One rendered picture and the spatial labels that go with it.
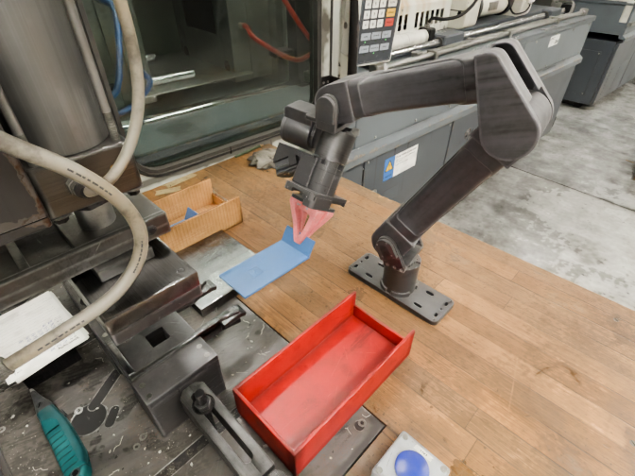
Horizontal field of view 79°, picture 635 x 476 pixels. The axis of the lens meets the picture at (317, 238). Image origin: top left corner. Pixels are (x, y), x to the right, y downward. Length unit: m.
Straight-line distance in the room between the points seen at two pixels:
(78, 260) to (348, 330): 0.41
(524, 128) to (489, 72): 0.07
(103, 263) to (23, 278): 0.07
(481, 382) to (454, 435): 0.10
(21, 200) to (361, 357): 0.48
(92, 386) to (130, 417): 0.09
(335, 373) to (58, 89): 0.49
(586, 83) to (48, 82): 4.80
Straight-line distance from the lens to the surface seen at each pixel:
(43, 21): 0.39
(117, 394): 0.67
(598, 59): 4.91
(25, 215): 0.39
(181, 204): 0.95
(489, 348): 0.71
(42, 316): 0.77
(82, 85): 0.41
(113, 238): 0.45
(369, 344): 0.65
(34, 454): 0.68
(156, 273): 0.45
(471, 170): 0.55
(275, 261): 0.66
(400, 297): 0.72
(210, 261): 0.79
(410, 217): 0.62
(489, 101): 0.50
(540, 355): 0.73
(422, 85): 0.54
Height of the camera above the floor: 1.43
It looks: 38 degrees down
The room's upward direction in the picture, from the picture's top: straight up
